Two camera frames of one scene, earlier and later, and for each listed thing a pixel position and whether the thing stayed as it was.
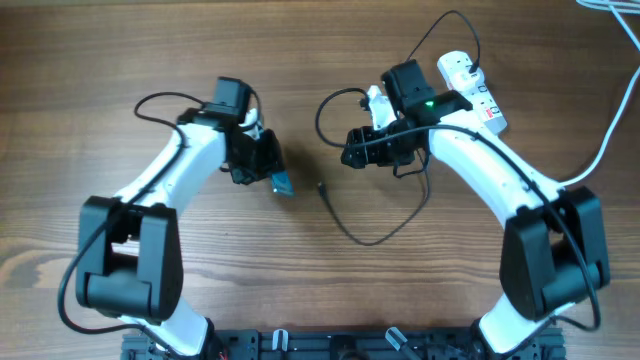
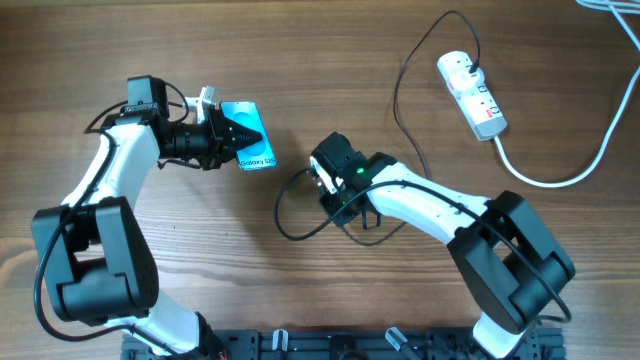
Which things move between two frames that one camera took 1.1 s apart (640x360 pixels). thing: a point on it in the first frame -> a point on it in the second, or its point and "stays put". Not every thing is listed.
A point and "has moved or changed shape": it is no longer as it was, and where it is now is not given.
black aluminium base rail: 343,344 stays put
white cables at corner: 616,7 stays put
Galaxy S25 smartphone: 281,184 has moved or changed shape
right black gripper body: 388,152 -> 332,203
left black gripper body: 257,158 -> 216,149
